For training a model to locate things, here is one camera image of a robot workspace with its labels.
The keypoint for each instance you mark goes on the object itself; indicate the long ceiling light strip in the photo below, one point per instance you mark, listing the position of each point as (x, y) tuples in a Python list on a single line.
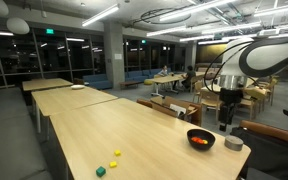
[(100, 14), (192, 10), (197, 37), (277, 8), (165, 30)]

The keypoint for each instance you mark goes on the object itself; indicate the open brown cardboard box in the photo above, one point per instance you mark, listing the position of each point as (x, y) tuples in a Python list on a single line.
[(164, 106)]

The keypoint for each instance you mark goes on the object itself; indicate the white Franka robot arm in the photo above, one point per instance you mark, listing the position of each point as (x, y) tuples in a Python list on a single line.
[(267, 56)]

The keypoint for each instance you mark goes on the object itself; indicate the seated person dark shirt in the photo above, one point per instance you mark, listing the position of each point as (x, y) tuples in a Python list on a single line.
[(189, 76)]

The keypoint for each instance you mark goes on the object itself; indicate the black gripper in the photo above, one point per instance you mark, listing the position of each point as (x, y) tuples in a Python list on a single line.
[(230, 96)]

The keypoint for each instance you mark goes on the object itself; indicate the white plate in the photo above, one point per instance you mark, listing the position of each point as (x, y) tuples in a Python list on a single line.
[(77, 87)]

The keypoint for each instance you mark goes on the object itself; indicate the yellow round pouf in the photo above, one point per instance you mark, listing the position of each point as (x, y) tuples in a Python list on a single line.
[(147, 81)]

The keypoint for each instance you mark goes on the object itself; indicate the yellow cube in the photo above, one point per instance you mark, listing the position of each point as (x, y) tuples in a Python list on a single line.
[(117, 153), (113, 164)]

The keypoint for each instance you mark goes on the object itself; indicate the low wooden bench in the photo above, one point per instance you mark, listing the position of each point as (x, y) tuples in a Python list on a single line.
[(129, 82)]

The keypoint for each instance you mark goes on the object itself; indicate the wooden dining chair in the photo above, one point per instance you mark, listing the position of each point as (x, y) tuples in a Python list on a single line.
[(197, 88), (250, 105), (270, 90), (210, 100)]

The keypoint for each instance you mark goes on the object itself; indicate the black bowl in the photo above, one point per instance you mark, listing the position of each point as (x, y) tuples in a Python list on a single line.
[(200, 147)]

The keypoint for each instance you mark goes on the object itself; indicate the green exit sign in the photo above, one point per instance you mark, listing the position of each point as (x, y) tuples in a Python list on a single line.
[(49, 30)]

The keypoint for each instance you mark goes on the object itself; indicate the light wooden dining table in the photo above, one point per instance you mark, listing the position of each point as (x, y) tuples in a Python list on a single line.
[(164, 79)]

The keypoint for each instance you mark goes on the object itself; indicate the blue sofa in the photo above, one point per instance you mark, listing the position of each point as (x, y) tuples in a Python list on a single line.
[(144, 73), (97, 81)]

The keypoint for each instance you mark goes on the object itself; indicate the gray upholstered bench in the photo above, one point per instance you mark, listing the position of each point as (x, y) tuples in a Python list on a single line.
[(7, 133)]

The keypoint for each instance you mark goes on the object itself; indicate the brown wooden chair back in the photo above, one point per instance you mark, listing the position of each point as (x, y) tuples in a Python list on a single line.
[(144, 102)]

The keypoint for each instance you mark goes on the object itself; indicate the black chair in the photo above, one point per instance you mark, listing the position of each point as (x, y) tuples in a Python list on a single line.
[(267, 160)]

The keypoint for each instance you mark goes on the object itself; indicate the seated person white shirt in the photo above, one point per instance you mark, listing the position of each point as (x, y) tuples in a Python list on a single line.
[(164, 70)]

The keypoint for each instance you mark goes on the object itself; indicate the green cube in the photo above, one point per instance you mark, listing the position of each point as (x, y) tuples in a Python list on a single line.
[(100, 171)]

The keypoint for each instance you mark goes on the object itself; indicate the large light wooden table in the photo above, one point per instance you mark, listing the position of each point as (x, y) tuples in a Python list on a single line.
[(212, 88)]

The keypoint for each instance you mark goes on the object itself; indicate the gray concrete column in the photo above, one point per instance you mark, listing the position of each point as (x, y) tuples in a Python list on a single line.
[(114, 53)]

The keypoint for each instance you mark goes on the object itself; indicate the gray tape roll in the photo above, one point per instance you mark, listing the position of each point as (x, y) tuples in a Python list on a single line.
[(233, 143)]

